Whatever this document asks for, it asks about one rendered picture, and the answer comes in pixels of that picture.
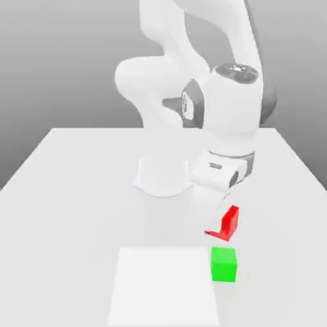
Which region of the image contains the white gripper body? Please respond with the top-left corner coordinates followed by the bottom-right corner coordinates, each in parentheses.
top-left (192, 185), bottom-right (231, 232)

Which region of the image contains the small red cube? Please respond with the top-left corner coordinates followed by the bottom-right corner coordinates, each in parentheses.
top-left (204, 204), bottom-right (240, 242)

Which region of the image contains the small green cube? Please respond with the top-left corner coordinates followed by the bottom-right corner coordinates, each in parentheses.
top-left (211, 247), bottom-right (238, 283)

